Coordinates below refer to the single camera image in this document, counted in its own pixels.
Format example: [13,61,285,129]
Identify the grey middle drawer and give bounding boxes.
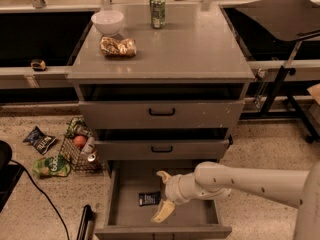
[95,139,229,160]

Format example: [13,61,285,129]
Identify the grey top drawer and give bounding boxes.
[79,101,244,129]

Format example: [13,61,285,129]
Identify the green soda can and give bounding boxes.
[149,0,166,29]

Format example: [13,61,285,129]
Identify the soda can in basket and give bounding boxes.
[87,152,100,167]

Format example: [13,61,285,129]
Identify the green snack bag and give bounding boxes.
[32,155,71,177]

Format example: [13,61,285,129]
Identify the orange fruit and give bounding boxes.
[73,135,87,148]

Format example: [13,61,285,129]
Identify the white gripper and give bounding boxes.
[151,170,200,223]

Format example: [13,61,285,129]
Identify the blue chip bag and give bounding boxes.
[23,126,56,155]

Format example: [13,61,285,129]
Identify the black device on floor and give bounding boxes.
[0,141,23,212]

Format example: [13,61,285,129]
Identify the black cable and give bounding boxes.
[9,159,71,240]

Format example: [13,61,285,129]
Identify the black stand table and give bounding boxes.
[224,0,320,143]

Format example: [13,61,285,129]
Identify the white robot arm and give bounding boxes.
[152,162,320,240]

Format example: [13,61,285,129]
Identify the grey bottom drawer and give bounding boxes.
[95,160,232,240]

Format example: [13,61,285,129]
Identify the dark blueberry rxbar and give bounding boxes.
[139,191,161,206]

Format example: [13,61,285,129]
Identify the black folded object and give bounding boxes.
[76,205,96,240]

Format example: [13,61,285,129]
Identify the grey drawer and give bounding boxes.
[79,101,244,129]
[95,139,229,160]
[95,160,232,240]

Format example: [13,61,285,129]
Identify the wire basket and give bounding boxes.
[59,117,103,173]

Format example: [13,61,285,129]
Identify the grey drawer cabinet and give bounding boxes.
[68,3,253,145]

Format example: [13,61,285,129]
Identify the white bowl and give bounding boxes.
[91,10,124,36]

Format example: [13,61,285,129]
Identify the tape measure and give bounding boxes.
[31,59,46,71]

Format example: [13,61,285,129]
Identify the brown snack bag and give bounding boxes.
[100,36,137,57]

